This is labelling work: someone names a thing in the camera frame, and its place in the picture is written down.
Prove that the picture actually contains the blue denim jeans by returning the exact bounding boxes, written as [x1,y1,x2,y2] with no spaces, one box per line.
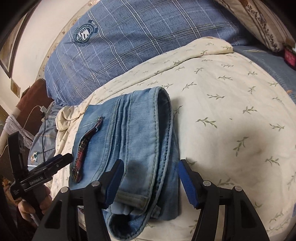
[69,87,179,240]

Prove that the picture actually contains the person left hand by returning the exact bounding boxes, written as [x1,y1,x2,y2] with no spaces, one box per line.
[18,186,52,223]

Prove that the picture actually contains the grey plaid pillow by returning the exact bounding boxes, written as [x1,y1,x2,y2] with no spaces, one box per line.
[28,102,63,171]

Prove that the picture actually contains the lilac cloth on headboard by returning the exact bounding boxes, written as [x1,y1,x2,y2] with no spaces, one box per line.
[4,115,34,149]

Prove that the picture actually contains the brown bed headboard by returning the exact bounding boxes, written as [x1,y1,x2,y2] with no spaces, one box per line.
[14,79,53,135]

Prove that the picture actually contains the white power strip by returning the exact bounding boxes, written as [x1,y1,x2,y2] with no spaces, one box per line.
[40,102,54,122]

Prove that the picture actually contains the cream leaf-print sheet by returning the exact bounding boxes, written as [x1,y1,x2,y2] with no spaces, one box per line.
[56,37,295,240]

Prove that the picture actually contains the blue bed sheet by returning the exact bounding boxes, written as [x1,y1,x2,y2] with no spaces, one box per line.
[234,45,296,103]

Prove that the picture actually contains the blue plaid quilt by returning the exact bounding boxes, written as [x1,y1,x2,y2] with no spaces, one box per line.
[44,0,252,105]

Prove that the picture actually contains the red small bottle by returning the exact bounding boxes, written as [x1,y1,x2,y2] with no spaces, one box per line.
[284,48,296,70]

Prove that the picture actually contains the striped floral pillow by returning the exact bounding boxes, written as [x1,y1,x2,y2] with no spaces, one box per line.
[217,1,295,52]

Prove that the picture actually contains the black power cable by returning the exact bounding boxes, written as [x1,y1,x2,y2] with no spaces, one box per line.
[41,113,47,163]

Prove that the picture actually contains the small wall plaque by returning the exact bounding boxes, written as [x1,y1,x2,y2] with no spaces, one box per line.
[11,78,21,98]

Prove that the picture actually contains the framed wall painting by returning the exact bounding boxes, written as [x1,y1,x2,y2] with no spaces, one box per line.
[1,10,34,78]

